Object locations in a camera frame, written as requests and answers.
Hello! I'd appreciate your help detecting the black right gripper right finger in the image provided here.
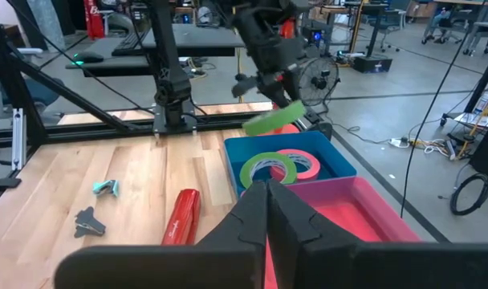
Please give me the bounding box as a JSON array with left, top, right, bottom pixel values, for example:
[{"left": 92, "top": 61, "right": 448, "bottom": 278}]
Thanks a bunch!
[{"left": 266, "top": 179, "right": 488, "bottom": 289}]

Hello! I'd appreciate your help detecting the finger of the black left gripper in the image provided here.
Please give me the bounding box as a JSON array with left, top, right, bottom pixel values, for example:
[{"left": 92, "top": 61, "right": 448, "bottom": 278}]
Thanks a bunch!
[
  {"left": 286, "top": 78, "right": 304, "bottom": 106},
  {"left": 267, "top": 82, "right": 292, "bottom": 108}
]

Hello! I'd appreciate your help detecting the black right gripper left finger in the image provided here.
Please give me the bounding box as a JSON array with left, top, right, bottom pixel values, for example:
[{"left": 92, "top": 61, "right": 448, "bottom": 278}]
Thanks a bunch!
[{"left": 54, "top": 180, "right": 268, "bottom": 289}]

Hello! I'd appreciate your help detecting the green tape roll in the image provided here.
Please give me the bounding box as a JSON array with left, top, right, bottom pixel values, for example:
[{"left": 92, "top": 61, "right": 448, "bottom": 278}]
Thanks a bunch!
[
  {"left": 238, "top": 151, "right": 298, "bottom": 189},
  {"left": 242, "top": 100, "right": 307, "bottom": 136}
]

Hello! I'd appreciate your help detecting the red stapler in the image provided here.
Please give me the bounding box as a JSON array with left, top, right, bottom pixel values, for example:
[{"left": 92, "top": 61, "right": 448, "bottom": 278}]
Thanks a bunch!
[{"left": 161, "top": 188, "right": 201, "bottom": 246}]

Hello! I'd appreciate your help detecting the pink tape roll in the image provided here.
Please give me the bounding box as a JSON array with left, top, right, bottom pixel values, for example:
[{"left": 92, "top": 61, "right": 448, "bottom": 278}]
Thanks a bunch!
[{"left": 270, "top": 149, "right": 321, "bottom": 182}]

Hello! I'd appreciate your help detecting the mint green staple remover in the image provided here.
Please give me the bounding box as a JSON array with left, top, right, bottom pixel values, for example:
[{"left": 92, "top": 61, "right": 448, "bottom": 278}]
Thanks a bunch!
[{"left": 92, "top": 179, "right": 120, "bottom": 197}]

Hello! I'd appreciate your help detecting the black staple remover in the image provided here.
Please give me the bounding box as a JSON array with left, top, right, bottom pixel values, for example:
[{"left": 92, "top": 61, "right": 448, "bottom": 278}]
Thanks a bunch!
[{"left": 74, "top": 206, "right": 107, "bottom": 238}]

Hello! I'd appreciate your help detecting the black floor fan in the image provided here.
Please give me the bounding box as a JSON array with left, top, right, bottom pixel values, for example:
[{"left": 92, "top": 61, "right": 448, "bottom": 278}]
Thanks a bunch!
[{"left": 297, "top": 55, "right": 342, "bottom": 108}]

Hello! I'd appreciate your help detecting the pink plastic tray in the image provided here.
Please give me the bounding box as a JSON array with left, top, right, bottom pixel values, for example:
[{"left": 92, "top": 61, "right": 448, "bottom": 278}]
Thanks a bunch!
[{"left": 239, "top": 176, "right": 424, "bottom": 289}]

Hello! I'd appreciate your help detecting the blue plastic tray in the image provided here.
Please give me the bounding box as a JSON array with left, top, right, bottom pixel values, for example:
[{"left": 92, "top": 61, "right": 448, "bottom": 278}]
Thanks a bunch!
[{"left": 223, "top": 130, "right": 358, "bottom": 197}]

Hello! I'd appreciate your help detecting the black floor box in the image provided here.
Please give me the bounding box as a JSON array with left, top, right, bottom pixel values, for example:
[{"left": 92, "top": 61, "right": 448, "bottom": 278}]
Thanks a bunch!
[{"left": 352, "top": 54, "right": 393, "bottom": 75}]

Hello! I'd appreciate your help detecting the black desk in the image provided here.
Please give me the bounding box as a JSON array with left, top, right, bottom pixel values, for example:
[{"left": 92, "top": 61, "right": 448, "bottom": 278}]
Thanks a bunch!
[{"left": 64, "top": 22, "right": 246, "bottom": 78}]

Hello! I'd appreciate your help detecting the black office chair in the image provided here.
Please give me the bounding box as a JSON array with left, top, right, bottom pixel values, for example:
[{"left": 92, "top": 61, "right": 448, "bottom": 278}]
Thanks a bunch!
[{"left": 364, "top": 0, "right": 409, "bottom": 53}]

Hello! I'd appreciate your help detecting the white power strip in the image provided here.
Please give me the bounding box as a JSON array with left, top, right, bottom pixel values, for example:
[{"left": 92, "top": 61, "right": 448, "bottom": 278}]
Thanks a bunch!
[{"left": 388, "top": 136, "right": 470, "bottom": 161}]

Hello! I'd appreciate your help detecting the black keyboard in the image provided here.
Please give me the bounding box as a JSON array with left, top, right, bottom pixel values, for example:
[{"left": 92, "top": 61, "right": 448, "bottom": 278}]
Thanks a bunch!
[{"left": 111, "top": 31, "right": 149, "bottom": 57}]

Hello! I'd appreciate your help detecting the red banner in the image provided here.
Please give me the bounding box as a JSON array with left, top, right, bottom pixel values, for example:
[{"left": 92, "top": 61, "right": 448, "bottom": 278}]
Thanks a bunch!
[{"left": 82, "top": 0, "right": 107, "bottom": 41}]

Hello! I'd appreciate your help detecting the black computer mouse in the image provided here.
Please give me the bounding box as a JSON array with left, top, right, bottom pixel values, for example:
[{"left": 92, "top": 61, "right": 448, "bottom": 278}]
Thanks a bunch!
[{"left": 72, "top": 51, "right": 105, "bottom": 65}]

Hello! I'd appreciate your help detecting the coiled black cable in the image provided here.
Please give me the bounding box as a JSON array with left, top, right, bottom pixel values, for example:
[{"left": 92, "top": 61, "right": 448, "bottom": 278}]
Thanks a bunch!
[{"left": 449, "top": 172, "right": 488, "bottom": 217}]

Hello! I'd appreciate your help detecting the black frame clamp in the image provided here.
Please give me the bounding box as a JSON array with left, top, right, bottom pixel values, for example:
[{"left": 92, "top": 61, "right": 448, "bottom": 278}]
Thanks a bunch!
[{"left": 0, "top": 177, "right": 22, "bottom": 192}]

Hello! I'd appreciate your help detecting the black aluminium table frame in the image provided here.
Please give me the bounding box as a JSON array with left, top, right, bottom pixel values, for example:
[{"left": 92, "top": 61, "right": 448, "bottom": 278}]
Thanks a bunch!
[{"left": 0, "top": 0, "right": 333, "bottom": 161}]

